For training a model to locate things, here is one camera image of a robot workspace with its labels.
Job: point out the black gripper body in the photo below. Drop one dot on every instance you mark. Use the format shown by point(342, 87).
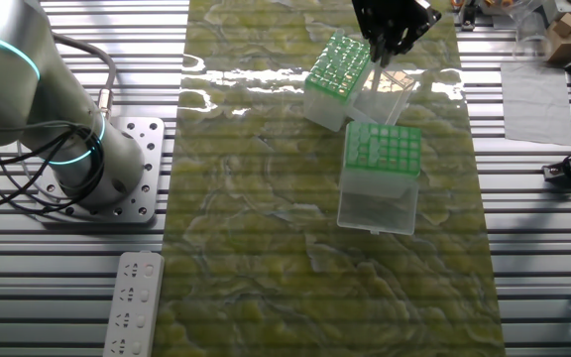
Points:
point(389, 17)

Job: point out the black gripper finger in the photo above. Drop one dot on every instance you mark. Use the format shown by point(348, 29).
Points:
point(404, 43)
point(379, 49)

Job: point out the clear tip box green rack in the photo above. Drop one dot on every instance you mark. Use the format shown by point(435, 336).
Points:
point(384, 99)
point(377, 208)

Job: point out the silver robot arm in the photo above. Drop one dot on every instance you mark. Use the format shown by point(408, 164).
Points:
point(18, 99)

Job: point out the black clamp stand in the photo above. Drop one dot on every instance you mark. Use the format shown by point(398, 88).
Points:
point(468, 17)

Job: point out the small orange object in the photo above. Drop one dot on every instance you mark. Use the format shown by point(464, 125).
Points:
point(503, 3)

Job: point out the clear plastic cup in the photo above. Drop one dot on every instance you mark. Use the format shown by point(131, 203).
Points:
point(531, 30)

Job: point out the white paper sheet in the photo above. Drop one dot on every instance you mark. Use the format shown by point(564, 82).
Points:
point(536, 104)

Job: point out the small brown cardboard box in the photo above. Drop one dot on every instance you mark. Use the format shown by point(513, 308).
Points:
point(568, 39)

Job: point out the green marble pattern mat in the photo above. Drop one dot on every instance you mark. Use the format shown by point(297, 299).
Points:
point(265, 223)

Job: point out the white power strip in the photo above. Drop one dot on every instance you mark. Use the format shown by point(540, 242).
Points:
point(134, 307)

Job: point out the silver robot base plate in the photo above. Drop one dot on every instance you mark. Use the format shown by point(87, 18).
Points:
point(156, 156)

